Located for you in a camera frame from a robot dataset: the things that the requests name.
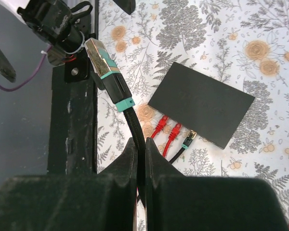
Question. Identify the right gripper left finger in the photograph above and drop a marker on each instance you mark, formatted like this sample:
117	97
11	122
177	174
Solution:
97	202

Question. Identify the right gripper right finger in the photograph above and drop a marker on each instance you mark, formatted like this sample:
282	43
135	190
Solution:
175	202

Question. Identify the black network switch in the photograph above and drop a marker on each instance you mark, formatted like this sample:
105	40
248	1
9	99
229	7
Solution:
200	103

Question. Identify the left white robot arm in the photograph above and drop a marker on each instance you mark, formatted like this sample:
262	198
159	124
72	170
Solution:
55	23

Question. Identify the floral tablecloth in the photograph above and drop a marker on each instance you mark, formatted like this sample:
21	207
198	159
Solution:
243	43

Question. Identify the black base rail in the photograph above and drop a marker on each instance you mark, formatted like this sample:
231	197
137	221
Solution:
72	141

